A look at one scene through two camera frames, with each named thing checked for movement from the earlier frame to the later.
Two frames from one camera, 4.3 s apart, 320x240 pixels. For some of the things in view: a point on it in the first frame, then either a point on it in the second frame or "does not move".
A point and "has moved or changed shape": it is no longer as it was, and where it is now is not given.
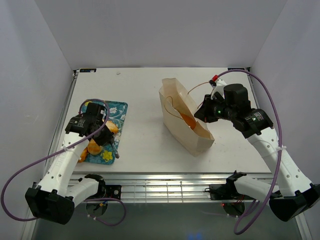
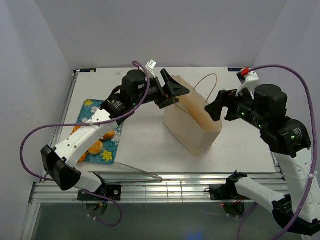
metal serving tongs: (116, 152) to (160, 179)
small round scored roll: (93, 147) does not move
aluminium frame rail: (170, 187) does not move
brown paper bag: (175, 101) has moved or changed shape
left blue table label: (87, 70) does not move
